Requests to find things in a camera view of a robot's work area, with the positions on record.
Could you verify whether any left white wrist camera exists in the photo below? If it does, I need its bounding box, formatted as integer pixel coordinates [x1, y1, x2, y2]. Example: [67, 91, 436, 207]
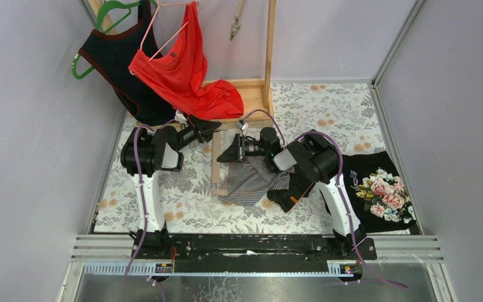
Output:
[174, 109, 187, 125]

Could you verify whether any wooden clip hanger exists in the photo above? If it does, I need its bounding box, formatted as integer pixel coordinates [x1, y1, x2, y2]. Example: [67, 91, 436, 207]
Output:
[191, 131, 228, 196]

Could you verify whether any wooden clothes rack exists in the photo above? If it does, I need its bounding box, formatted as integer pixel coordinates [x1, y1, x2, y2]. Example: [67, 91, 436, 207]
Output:
[87, 0, 277, 133]

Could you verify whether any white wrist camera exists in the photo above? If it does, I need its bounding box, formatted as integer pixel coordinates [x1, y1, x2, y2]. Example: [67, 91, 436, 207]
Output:
[235, 119, 248, 135]
[174, 109, 187, 125]

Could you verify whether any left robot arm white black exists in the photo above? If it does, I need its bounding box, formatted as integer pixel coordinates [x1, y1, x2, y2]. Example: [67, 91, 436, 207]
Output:
[120, 115, 222, 233]

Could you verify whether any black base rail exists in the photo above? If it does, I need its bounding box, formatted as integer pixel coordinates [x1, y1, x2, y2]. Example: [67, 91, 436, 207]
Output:
[130, 232, 377, 275]

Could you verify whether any black underwear orange trim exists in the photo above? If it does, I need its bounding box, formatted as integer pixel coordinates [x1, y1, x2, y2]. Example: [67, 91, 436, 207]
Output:
[267, 165, 315, 213]

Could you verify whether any pink wire hanger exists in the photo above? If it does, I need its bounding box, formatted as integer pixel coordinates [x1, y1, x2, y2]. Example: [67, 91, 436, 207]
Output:
[140, 1, 204, 62]

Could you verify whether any grey striped underwear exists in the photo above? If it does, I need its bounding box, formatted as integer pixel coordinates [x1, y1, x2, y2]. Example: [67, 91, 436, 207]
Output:
[219, 156, 295, 206]

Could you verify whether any black floral garment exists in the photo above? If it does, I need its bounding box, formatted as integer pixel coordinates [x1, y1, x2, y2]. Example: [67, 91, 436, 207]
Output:
[340, 151, 417, 233]

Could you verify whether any dark tank top red trim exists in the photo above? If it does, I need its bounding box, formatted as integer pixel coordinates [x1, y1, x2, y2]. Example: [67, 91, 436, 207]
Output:
[78, 1, 175, 126]

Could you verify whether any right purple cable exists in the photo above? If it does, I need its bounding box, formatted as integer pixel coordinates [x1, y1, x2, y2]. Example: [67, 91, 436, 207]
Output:
[241, 109, 409, 289]

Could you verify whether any green plastic hanger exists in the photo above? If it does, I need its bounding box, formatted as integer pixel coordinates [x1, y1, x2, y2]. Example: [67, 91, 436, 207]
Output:
[71, 0, 140, 80]

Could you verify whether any floral patterned table mat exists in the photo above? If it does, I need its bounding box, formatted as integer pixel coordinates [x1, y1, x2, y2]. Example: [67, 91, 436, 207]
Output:
[93, 83, 386, 234]

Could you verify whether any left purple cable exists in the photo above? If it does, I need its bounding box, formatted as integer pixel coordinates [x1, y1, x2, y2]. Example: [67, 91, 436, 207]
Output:
[118, 118, 178, 302]

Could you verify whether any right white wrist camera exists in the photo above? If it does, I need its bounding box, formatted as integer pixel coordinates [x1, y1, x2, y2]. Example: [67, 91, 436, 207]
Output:
[235, 119, 248, 135]

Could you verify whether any purple cable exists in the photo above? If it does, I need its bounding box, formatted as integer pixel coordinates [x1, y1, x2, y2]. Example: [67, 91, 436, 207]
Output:
[241, 109, 409, 289]
[118, 118, 178, 302]

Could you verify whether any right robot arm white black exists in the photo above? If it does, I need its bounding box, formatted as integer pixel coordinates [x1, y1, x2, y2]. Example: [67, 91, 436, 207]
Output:
[215, 127, 365, 243]

